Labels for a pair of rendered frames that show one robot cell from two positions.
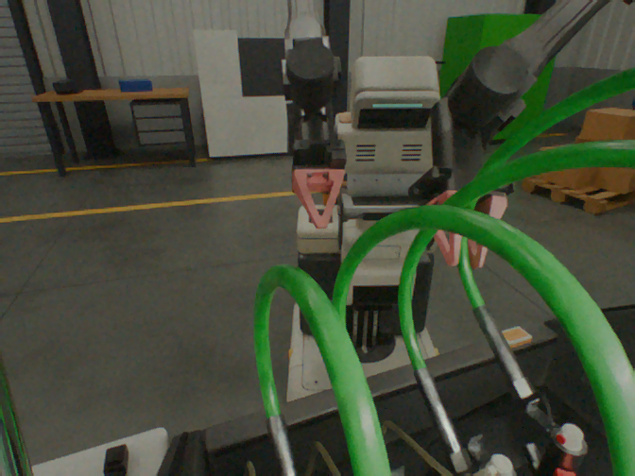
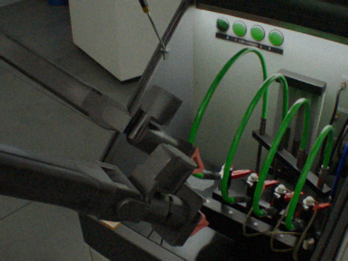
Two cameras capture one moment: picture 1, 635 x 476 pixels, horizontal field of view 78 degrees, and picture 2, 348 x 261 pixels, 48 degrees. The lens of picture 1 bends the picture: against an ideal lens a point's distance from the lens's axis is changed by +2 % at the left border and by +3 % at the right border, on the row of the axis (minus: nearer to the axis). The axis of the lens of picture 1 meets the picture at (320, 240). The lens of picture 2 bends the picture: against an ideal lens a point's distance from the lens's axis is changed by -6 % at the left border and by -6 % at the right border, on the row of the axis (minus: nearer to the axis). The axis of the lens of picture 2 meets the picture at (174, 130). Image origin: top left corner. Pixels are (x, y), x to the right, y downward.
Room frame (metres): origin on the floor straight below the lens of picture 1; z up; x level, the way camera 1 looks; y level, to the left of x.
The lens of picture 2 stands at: (0.80, 0.46, 1.79)
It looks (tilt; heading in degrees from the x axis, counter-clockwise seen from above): 33 degrees down; 239
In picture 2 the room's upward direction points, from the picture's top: 1 degrees counter-clockwise
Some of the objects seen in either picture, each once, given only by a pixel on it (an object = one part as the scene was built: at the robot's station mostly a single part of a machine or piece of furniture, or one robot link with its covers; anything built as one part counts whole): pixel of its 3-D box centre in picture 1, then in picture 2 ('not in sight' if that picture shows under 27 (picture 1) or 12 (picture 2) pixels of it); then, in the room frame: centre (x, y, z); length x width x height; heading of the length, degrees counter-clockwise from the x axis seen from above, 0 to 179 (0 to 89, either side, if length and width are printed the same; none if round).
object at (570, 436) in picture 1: (567, 441); not in sight; (0.23, -0.22, 1.10); 0.02 x 0.02 x 0.03
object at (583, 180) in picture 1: (602, 154); not in sight; (3.96, -2.86, 0.39); 1.20 x 0.85 x 0.79; 118
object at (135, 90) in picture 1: (125, 124); not in sight; (4.99, 2.42, 0.51); 1.60 x 0.70 x 1.03; 106
